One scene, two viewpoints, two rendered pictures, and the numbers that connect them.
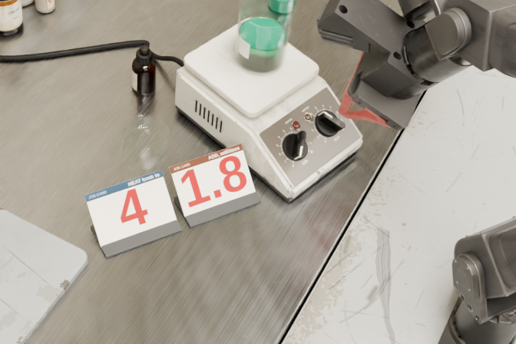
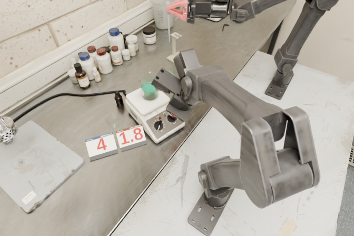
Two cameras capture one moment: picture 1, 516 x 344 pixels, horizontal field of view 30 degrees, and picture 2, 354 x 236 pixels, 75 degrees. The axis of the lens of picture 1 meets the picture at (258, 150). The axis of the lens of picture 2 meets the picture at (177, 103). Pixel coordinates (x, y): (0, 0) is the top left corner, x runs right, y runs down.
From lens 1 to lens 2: 0.41 m
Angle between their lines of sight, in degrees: 10
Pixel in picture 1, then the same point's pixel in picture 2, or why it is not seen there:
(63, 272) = (73, 166)
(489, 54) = (198, 94)
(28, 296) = (59, 174)
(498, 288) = (212, 186)
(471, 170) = (222, 135)
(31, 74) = (87, 99)
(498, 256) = (210, 173)
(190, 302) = (113, 178)
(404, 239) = (194, 159)
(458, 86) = not seen: hidden behind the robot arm
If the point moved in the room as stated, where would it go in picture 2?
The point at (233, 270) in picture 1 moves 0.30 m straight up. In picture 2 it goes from (131, 168) to (111, 101)
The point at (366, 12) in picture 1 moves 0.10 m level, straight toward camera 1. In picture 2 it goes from (167, 79) to (151, 105)
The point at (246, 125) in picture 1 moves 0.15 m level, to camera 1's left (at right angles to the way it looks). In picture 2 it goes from (141, 118) to (101, 110)
